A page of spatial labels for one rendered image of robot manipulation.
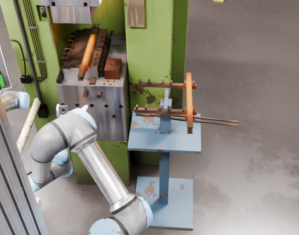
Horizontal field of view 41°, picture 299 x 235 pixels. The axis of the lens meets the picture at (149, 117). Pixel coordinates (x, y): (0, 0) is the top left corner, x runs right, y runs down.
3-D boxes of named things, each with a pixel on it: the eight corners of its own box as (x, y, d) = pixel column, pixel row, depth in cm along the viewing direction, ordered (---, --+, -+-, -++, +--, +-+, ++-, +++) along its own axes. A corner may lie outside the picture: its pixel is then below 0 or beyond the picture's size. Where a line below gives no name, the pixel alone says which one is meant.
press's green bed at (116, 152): (129, 186, 287) (126, 141, 255) (77, 184, 289) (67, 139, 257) (136, 131, 328) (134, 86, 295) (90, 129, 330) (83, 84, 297)
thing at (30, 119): (23, 155, 231) (21, 148, 227) (14, 154, 231) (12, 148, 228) (42, 104, 263) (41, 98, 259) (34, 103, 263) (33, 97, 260)
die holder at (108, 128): (126, 141, 255) (122, 86, 224) (67, 139, 257) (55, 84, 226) (134, 86, 295) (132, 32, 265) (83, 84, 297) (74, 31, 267)
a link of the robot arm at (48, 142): (39, 157, 140) (36, 198, 181) (66, 141, 145) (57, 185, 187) (21, 132, 143) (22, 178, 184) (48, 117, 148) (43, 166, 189)
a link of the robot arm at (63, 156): (50, 166, 181) (46, 153, 175) (56, 148, 189) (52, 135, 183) (67, 166, 180) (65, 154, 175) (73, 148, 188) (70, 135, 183)
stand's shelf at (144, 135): (200, 154, 218) (201, 151, 216) (127, 150, 220) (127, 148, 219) (200, 115, 239) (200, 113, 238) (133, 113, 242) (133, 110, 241)
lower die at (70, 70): (98, 79, 229) (97, 67, 223) (64, 78, 230) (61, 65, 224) (108, 38, 260) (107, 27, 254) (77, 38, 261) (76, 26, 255)
